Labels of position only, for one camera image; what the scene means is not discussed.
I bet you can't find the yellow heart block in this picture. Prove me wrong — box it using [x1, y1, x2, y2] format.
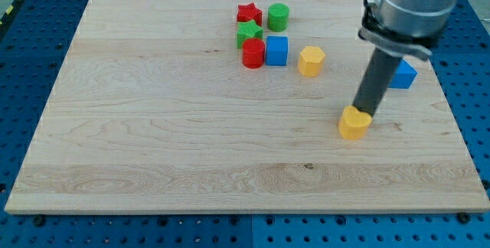
[338, 106, 373, 140]

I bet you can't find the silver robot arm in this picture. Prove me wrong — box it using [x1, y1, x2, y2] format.
[358, 0, 457, 60]

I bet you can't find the wooden board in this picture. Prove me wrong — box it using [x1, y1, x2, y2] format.
[5, 0, 489, 215]

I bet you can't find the red cylinder block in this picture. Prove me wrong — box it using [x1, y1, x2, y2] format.
[242, 38, 265, 69]

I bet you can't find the blue cube block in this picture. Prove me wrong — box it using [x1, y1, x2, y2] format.
[266, 36, 289, 66]

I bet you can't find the yellow hexagon block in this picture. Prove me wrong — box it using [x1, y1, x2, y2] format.
[298, 46, 325, 77]

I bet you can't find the green star block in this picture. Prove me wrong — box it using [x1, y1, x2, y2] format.
[237, 20, 263, 49]

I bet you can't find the red star block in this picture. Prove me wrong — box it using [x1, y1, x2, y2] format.
[237, 2, 263, 26]

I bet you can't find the green cylinder block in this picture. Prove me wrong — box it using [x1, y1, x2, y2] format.
[267, 3, 289, 32]

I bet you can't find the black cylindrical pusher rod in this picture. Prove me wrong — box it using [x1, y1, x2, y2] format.
[352, 48, 402, 116]

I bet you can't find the blue triangular block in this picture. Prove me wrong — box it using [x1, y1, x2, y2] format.
[389, 60, 418, 89]

